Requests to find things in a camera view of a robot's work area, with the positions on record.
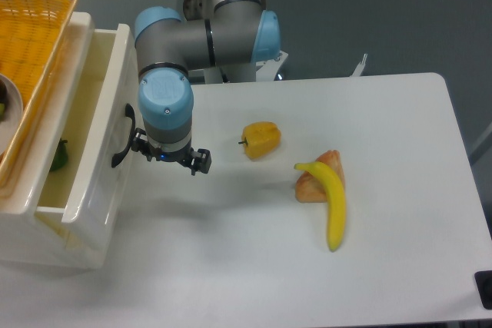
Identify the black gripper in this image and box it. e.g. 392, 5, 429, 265
131, 128, 211, 176

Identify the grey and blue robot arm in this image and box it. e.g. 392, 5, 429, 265
127, 0, 281, 174

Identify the white drawer cabinet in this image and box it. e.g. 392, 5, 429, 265
0, 12, 112, 270

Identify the yellow bell pepper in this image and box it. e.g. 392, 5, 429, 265
238, 121, 281, 160

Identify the green bell pepper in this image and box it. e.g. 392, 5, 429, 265
49, 139, 68, 172

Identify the pink apple slice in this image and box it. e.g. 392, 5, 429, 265
295, 150, 345, 203

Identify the white bowl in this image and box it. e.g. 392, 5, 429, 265
1, 75, 24, 157

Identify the yellow banana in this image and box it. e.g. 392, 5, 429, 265
294, 161, 347, 252

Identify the yellow woven basket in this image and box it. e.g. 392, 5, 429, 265
1, 0, 78, 186

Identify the black corner table clamp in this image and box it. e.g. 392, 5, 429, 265
474, 270, 492, 310

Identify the white metal bracket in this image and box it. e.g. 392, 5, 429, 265
351, 53, 368, 77

